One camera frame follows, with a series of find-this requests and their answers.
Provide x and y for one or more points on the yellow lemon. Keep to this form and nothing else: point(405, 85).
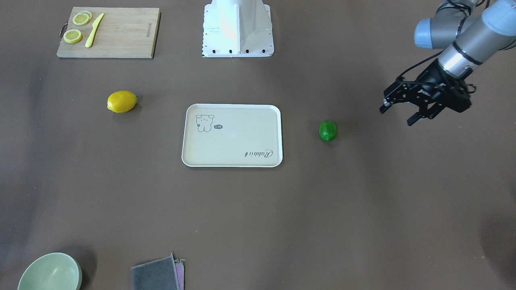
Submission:
point(122, 101)

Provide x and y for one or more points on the lower lemon slice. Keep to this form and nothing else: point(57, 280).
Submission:
point(72, 36)

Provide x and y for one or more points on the bamboo cutting board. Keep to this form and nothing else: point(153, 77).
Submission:
point(123, 33)

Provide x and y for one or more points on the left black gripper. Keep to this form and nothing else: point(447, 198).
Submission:
point(434, 79)

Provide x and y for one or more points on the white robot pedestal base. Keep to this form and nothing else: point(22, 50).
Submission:
point(237, 29)

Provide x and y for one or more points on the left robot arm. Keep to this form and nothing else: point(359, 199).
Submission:
point(465, 42)

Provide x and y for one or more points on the beige rabbit tray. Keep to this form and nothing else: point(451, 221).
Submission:
point(232, 135)

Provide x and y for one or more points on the yellow plastic knife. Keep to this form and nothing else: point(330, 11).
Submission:
point(91, 37)

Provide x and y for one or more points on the upper lemon slice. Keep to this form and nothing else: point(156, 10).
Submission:
point(82, 18)

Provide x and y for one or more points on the green lime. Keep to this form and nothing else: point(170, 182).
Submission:
point(327, 131)

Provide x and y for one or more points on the lemon slice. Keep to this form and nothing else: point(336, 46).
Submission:
point(82, 18)
point(72, 36)

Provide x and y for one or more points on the grey folded cloth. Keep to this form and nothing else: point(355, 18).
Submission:
point(160, 274)

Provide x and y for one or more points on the light green bowl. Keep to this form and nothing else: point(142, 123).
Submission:
point(53, 271)

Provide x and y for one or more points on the pink folded cloth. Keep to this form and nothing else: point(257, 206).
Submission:
point(180, 269)

